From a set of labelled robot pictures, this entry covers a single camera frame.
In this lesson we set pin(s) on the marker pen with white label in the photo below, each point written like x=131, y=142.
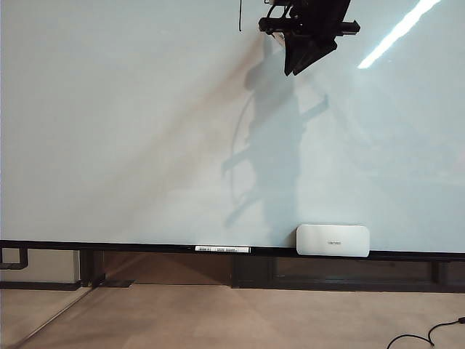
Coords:
x=222, y=249

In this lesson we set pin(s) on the black pipe bracket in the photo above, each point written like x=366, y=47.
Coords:
x=24, y=259

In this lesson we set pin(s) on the black baseboard strip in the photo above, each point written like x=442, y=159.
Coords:
x=36, y=286

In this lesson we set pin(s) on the black floor plate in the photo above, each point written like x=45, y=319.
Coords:
x=116, y=283

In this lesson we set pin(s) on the white board eraser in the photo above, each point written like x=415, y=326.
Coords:
x=333, y=240

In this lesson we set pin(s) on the white glass whiteboard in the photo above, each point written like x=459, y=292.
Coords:
x=109, y=127

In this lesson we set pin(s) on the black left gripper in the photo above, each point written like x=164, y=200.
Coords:
x=316, y=18

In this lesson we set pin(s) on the black whiteboard tray ledge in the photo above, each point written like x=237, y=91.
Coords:
x=109, y=245

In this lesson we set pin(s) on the metal floor strip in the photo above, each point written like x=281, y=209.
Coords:
x=54, y=317

